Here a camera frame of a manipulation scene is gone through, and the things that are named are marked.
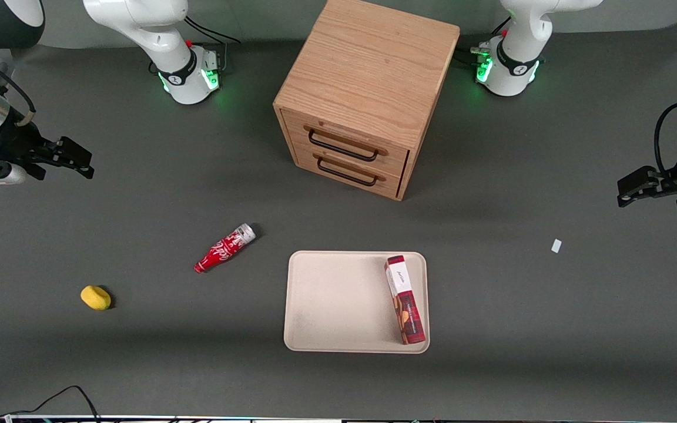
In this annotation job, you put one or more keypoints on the red white cookie box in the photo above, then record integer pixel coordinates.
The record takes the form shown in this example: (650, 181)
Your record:
(405, 299)

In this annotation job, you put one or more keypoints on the yellow lemon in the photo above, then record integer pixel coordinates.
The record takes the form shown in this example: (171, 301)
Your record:
(96, 297)

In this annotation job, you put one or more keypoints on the small white paper scrap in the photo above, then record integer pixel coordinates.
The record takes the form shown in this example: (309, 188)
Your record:
(556, 245)

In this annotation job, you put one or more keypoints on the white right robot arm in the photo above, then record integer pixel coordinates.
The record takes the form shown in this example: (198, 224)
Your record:
(162, 29)

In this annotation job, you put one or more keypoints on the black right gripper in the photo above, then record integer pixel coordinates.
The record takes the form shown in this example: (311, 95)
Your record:
(17, 143)

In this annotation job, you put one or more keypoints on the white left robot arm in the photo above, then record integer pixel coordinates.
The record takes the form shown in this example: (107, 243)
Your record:
(518, 53)

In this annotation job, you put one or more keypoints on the beige plastic tray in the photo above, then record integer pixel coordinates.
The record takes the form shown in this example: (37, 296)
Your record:
(338, 302)

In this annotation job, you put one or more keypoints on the red coke bottle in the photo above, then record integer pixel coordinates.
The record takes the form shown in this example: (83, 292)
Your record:
(224, 248)

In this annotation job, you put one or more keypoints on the wooden drawer cabinet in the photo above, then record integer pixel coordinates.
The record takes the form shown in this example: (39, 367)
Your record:
(368, 70)

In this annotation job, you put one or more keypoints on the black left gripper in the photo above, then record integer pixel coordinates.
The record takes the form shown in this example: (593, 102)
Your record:
(672, 177)

